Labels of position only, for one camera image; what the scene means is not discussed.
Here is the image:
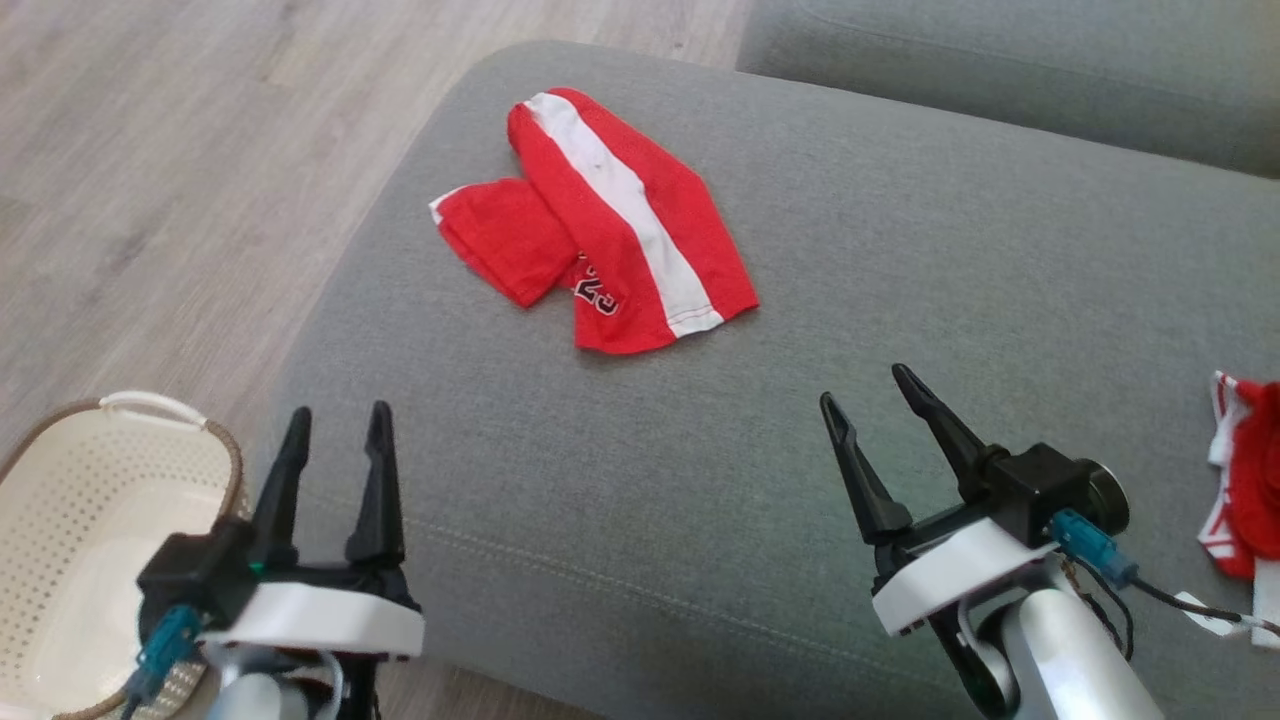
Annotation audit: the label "thin black right gripper cable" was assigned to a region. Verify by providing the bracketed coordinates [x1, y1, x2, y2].
[1060, 560, 1137, 661]

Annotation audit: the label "white cable tag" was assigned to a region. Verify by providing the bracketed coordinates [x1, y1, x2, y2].
[1175, 590, 1246, 638]

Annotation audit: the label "cream perforated laundry basket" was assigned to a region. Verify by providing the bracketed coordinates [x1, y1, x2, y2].
[0, 390, 249, 720]

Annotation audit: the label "left camera cable teal plug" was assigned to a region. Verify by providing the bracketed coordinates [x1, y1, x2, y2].
[120, 605, 203, 720]

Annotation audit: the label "right camera cable teal plug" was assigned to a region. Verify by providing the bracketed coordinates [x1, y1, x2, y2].
[1050, 508, 1280, 638]

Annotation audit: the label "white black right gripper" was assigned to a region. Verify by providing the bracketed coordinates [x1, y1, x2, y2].
[820, 363, 1061, 717]

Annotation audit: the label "grey sofa back cushion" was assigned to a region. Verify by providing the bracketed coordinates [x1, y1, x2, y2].
[738, 0, 1280, 181]

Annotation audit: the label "red white basketball jersey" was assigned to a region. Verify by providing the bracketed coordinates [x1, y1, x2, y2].
[1198, 370, 1280, 651]

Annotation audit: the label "camera cable teal plug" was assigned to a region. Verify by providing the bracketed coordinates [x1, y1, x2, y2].
[120, 605, 203, 720]
[1050, 508, 1280, 638]

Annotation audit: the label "red white-striped basketball shorts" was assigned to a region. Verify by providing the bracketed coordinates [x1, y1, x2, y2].
[430, 87, 759, 356]

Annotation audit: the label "grey sofa seat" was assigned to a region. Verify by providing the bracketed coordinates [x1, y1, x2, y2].
[245, 40, 1280, 720]

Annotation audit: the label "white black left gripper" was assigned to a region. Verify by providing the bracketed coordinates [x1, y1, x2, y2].
[195, 401, 426, 720]

